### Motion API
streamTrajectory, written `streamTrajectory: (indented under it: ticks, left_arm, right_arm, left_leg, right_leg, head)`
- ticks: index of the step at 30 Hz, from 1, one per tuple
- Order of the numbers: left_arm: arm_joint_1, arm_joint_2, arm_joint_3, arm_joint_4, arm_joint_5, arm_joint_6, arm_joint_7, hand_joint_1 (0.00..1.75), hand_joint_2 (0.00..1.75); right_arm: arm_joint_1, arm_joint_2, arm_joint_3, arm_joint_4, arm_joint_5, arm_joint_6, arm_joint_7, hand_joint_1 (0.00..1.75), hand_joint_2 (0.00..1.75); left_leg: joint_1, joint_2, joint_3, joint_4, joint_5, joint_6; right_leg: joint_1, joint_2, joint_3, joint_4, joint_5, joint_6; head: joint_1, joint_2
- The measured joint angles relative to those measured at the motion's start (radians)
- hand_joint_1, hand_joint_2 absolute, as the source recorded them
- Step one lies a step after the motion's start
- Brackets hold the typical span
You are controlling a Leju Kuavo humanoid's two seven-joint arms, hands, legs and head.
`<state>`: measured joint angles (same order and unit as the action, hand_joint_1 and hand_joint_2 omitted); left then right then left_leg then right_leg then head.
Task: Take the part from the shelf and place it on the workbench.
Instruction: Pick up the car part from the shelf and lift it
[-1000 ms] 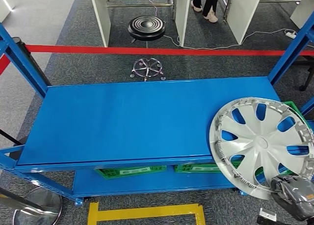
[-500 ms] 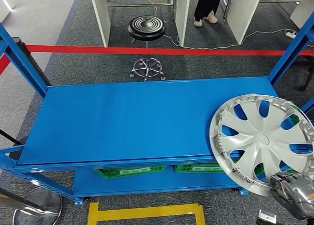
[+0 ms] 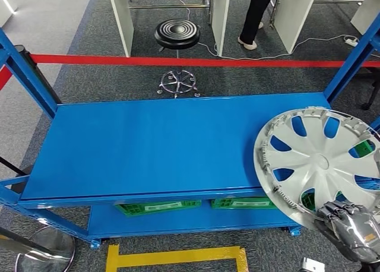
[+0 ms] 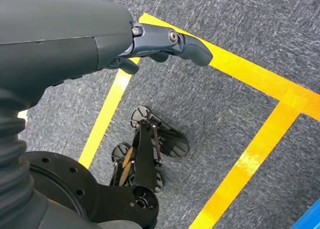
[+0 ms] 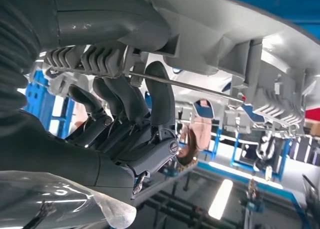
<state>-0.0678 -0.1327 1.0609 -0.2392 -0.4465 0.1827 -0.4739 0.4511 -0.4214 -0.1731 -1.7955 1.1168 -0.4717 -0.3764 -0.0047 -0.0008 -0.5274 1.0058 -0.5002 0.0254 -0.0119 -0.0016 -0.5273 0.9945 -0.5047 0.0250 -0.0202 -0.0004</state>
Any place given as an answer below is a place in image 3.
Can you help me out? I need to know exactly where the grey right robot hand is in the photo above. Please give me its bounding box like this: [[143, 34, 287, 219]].
[[314, 200, 380, 263]]

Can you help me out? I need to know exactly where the silver plastic wheel hubcap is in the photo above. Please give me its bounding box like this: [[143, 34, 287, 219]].
[[253, 106, 380, 232]]

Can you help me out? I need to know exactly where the blue metal shelf rack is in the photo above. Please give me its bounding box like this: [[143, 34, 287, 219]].
[[0, 10, 380, 249]]

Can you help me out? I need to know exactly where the black office chair base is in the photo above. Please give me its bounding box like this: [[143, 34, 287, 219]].
[[353, 67, 380, 112]]

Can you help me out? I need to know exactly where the white desk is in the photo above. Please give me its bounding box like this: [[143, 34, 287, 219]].
[[268, 0, 380, 55], [106, 0, 231, 58]]

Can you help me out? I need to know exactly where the person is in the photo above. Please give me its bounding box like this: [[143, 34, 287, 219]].
[[237, 0, 277, 51]]

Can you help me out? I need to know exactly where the red barrier belt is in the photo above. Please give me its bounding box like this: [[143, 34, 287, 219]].
[[0, 65, 14, 92], [29, 53, 380, 69]]

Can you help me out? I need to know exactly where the black round stool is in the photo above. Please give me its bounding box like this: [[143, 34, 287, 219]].
[[154, 19, 201, 100]]

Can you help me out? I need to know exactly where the chrome barrier stanchion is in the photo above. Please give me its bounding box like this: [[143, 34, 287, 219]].
[[14, 45, 63, 106], [0, 223, 76, 272]]

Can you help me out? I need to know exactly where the white floor cable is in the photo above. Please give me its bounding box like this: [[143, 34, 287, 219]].
[[179, 0, 357, 62]]

